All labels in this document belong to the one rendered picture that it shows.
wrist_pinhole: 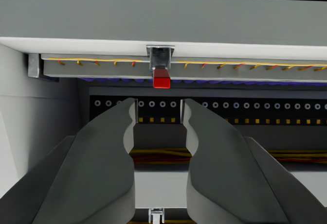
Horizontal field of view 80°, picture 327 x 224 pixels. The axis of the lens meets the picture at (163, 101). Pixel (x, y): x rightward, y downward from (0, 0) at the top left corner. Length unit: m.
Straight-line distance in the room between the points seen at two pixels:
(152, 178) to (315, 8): 0.25
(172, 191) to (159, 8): 0.21
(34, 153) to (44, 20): 0.17
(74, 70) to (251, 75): 0.21
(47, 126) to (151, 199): 0.18
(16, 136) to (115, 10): 0.18
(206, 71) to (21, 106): 0.22
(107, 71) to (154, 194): 0.16
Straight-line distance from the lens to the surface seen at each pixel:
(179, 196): 0.28
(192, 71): 0.24
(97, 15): 0.21
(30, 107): 0.30
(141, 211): 0.58
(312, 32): 0.25
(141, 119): 0.38
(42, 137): 0.32
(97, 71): 0.25
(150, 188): 0.27
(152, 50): 0.20
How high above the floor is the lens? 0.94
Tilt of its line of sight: 19 degrees up
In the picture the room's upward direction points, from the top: 178 degrees counter-clockwise
